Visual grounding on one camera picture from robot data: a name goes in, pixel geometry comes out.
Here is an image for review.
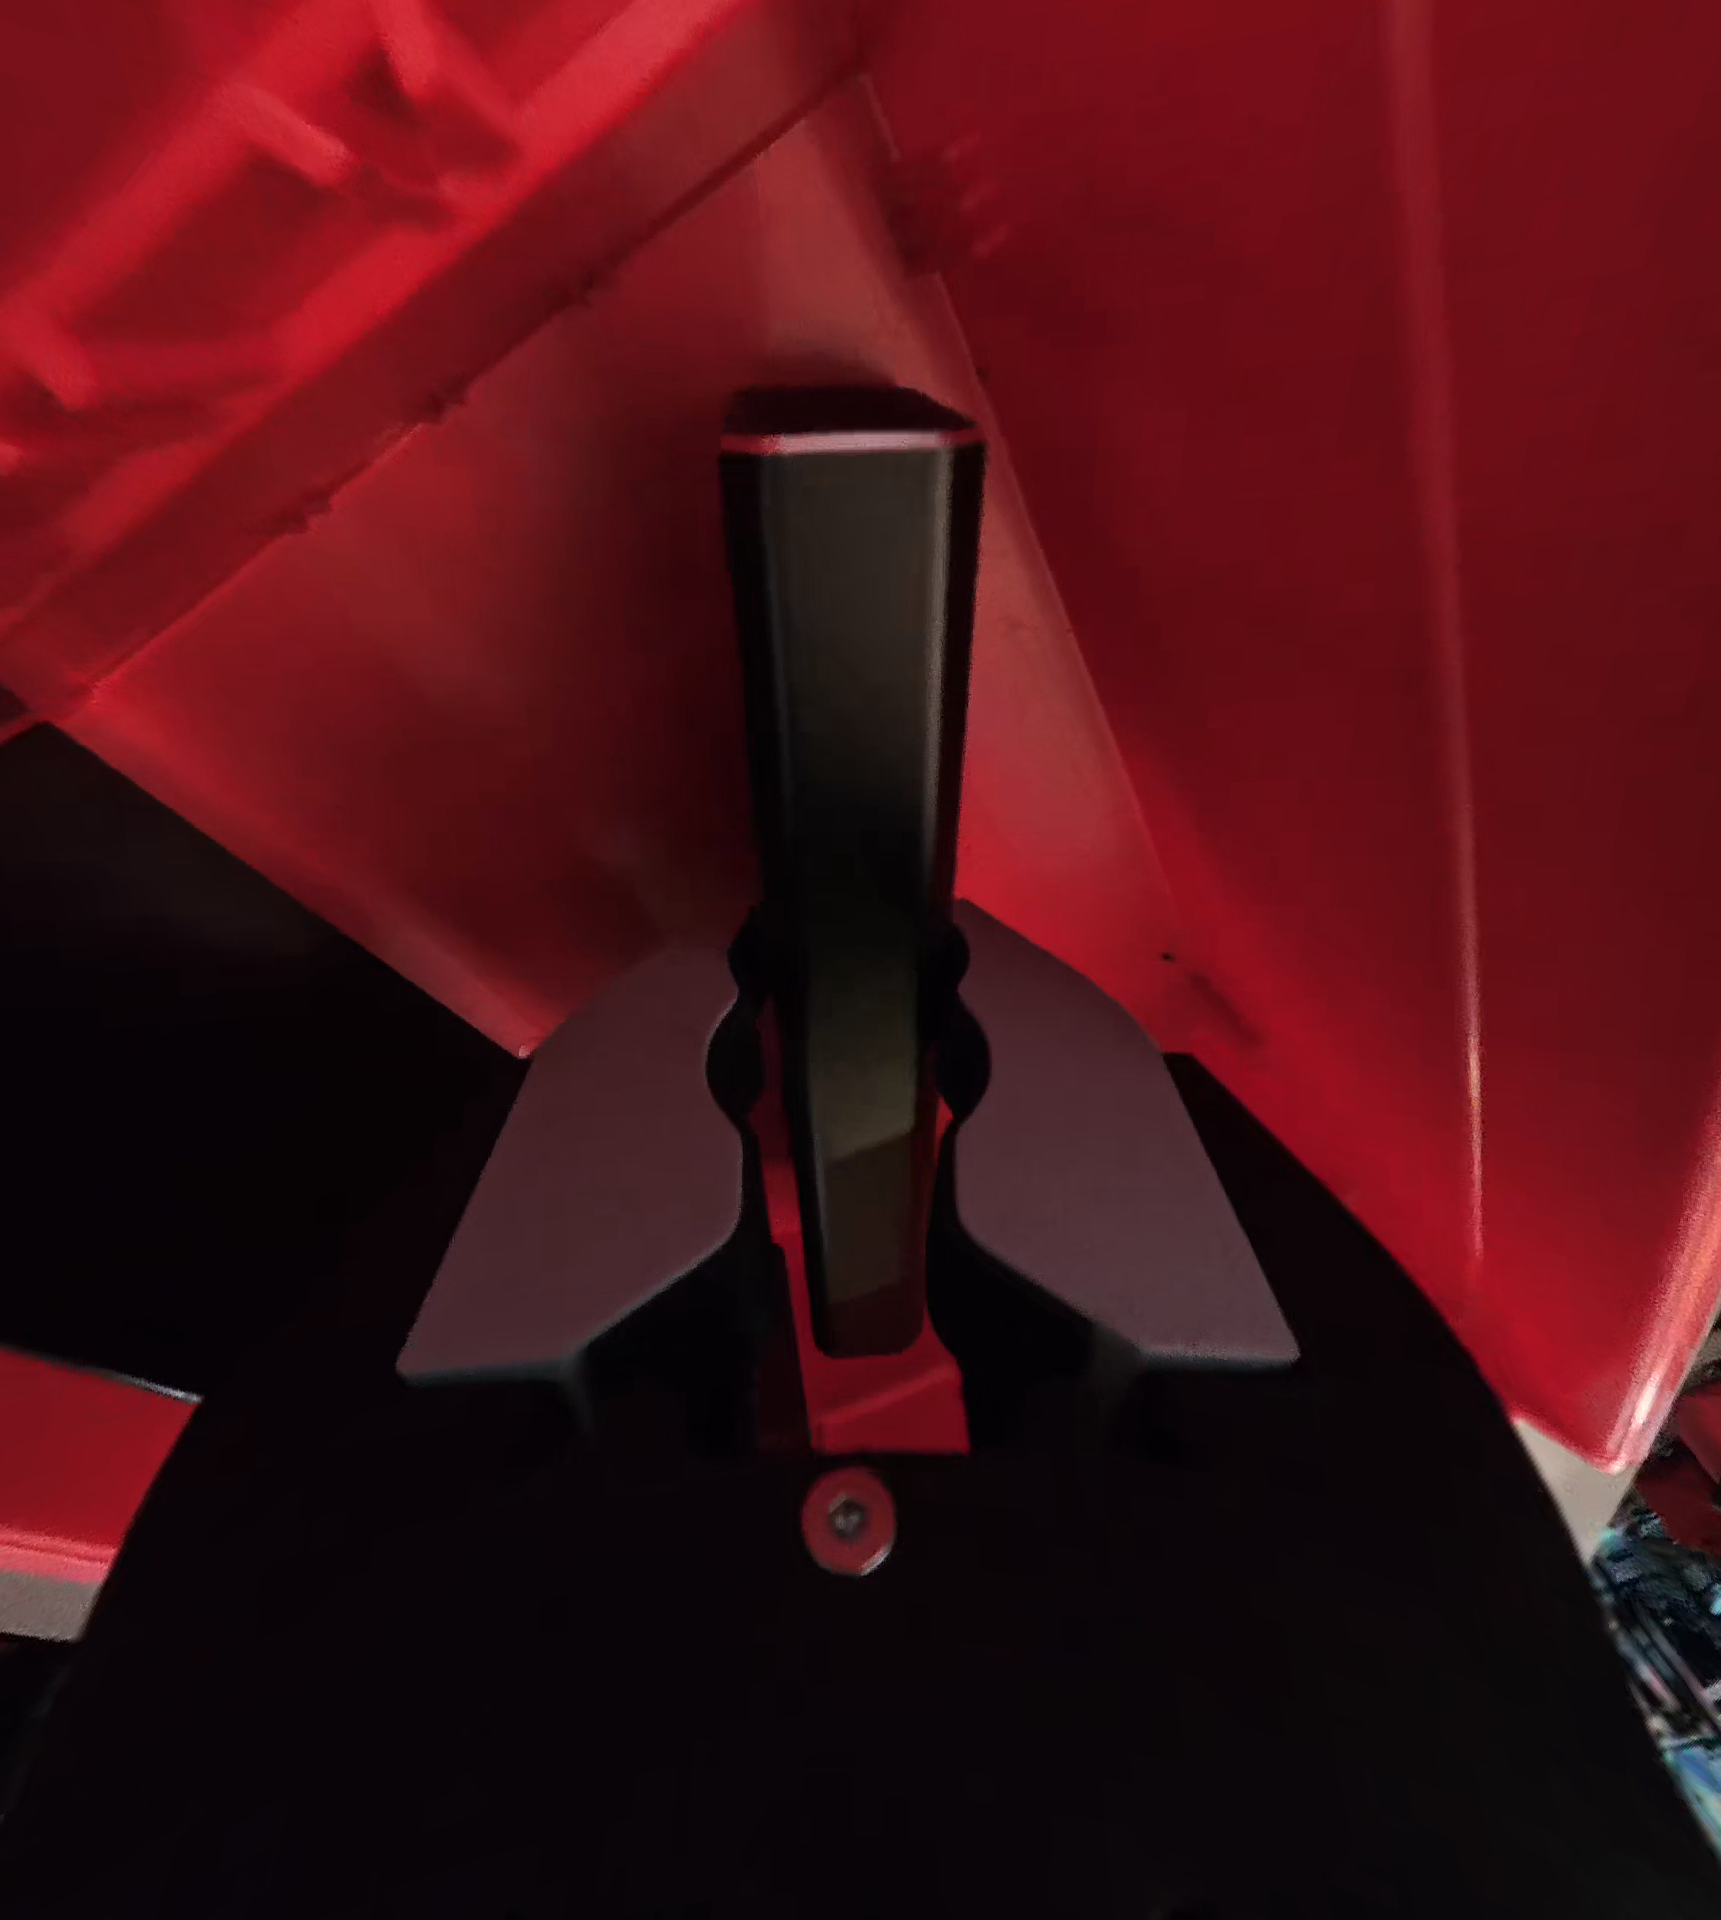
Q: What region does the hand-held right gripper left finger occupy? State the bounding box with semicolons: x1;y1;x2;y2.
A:
400;933;768;1383

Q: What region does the red plastic bin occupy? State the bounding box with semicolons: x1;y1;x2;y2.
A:
0;0;1721;1636

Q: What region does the black usb hub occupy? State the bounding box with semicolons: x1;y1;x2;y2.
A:
719;384;990;1361

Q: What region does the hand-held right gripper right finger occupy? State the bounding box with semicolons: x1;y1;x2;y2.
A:
941;904;1304;1380

